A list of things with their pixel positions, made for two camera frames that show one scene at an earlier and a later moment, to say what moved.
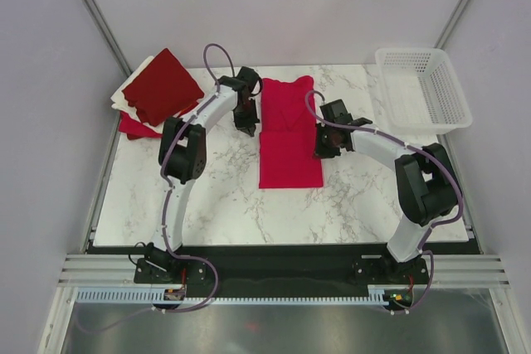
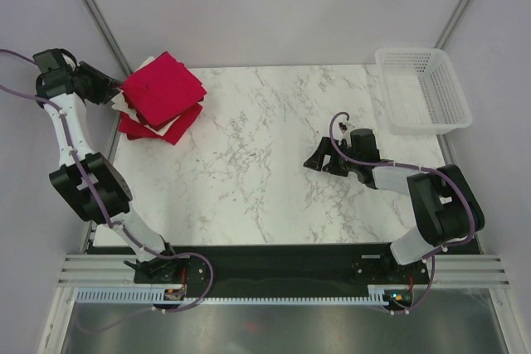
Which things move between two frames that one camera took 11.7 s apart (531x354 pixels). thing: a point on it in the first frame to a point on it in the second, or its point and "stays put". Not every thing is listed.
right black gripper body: x=325 y=144 to x=350 y=166
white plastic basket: x=422 y=91 stays put
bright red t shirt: x=287 y=157 to x=163 y=90
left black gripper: x=247 y=126 to x=105 y=86
